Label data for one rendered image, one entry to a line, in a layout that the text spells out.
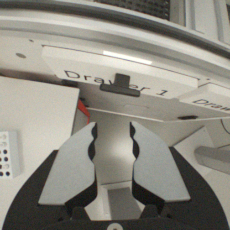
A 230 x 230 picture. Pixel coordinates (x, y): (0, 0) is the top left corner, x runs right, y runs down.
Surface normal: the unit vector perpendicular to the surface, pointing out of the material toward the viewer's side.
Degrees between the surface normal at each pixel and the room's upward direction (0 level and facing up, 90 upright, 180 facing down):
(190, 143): 5
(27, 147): 0
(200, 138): 5
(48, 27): 90
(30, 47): 90
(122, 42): 90
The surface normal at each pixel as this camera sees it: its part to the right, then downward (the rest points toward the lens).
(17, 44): -0.15, 0.98
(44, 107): 0.13, -0.07
